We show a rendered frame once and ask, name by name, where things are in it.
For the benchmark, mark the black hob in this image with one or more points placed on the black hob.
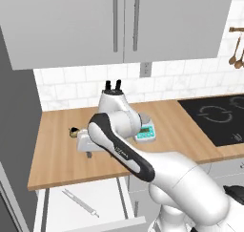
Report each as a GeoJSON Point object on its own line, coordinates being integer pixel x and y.
{"type": "Point", "coordinates": [222, 121]}

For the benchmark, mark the grey base cupboard door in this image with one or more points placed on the grey base cupboard door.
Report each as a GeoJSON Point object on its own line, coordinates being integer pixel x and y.
{"type": "Point", "coordinates": [139, 191]}

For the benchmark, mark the grey base drawer front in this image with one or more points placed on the grey base drawer front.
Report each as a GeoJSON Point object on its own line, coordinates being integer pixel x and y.
{"type": "Point", "coordinates": [227, 170]}

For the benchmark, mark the silver tongs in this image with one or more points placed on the silver tongs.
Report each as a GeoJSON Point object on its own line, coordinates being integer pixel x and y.
{"type": "Point", "coordinates": [81, 203]}

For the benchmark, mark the small olive and black object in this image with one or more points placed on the small olive and black object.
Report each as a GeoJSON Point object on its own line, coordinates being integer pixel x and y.
{"type": "Point", "coordinates": [73, 132]}

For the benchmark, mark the wooden hanging spoon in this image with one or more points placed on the wooden hanging spoon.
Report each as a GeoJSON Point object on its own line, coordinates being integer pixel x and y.
{"type": "Point", "coordinates": [234, 52]}
{"type": "Point", "coordinates": [239, 62]}

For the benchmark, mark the open white drawer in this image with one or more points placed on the open white drawer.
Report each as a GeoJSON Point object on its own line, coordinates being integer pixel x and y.
{"type": "Point", "coordinates": [89, 204]}

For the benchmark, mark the wooden utensil rail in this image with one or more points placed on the wooden utensil rail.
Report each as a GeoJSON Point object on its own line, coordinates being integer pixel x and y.
{"type": "Point", "coordinates": [236, 29]}

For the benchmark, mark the grey wall socket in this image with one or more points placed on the grey wall socket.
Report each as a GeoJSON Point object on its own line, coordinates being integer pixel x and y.
{"type": "Point", "coordinates": [146, 69]}

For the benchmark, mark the dark grey fridge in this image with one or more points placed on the dark grey fridge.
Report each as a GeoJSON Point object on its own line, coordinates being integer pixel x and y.
{"type": "Point", "coordinates": [16, 130]}

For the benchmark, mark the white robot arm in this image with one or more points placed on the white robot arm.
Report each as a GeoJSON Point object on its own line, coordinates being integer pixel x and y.
{"type": "Point", "coordinates": [187, 185]}

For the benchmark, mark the teal and white kitchen scale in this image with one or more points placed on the teal and white kitchen scale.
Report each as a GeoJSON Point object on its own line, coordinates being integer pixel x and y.
{"type": "Point", "coordinates": [146, 133]}

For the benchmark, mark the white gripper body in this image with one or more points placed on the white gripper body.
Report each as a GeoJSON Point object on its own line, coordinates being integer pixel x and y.
{"type": "Point", "coordinates": [85, 142]}

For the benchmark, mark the wide grey cupboard door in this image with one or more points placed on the wide grey cupboard door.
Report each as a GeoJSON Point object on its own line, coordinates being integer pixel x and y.
{"type": "Point", "coordinates": [60, 22]}

